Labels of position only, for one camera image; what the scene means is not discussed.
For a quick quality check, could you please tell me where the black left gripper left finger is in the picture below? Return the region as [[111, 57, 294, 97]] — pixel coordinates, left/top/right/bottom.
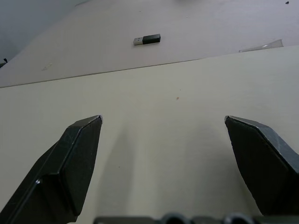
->
[[0, 114, 104, 224]]

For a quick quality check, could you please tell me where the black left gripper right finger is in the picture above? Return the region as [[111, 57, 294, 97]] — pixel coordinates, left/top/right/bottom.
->
[[223, 115, 299, 217]]

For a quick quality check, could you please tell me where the clear plastic tape piece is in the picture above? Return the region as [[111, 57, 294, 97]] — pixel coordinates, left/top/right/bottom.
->
[[238, 39, 284, 53]]

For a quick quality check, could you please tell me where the black USB adapter dongle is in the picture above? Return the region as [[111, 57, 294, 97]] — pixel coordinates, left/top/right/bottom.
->
[[133, 33, 162, 47]]

